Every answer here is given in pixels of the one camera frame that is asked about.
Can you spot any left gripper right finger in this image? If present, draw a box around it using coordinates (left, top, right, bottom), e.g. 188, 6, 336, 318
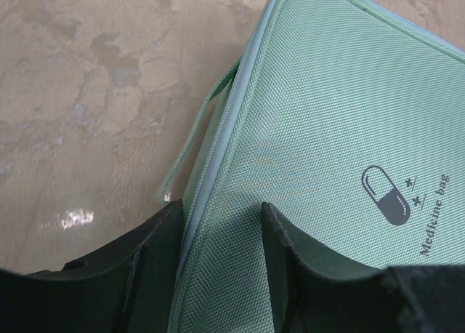
261, 203, 464, 332

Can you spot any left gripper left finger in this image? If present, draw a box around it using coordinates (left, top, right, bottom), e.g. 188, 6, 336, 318
1, 200, 184, 332

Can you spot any mint green medicine case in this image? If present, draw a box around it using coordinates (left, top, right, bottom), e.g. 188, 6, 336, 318
168, 0, 464, 332

